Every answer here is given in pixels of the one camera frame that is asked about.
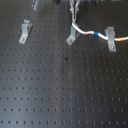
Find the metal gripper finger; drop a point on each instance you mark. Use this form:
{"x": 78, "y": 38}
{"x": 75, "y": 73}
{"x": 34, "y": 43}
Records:
{"x": 74, "y": 8}

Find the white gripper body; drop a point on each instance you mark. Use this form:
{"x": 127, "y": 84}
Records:
{"x": 94, "y": 1}

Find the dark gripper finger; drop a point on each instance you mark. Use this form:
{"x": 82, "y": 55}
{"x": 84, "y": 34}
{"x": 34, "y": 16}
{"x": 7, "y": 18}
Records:
{"x": 35, "y": 4}

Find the middle grey cable clip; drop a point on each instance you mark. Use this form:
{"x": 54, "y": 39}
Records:
{"x": 73, "y": 36}

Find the grey cable clip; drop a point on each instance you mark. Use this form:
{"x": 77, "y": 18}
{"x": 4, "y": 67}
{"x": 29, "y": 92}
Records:
{"x": 110, "y": 33}
{"x": 73, "y": 36}
{"x": 26, "y": 29}

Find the left grey cable clip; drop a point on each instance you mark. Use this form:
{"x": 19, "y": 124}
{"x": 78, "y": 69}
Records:
{"x": 26, "y": 29}

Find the right grey cable clip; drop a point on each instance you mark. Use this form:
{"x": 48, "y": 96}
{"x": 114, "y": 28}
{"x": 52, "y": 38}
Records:
{"x": 110, "y": 33}

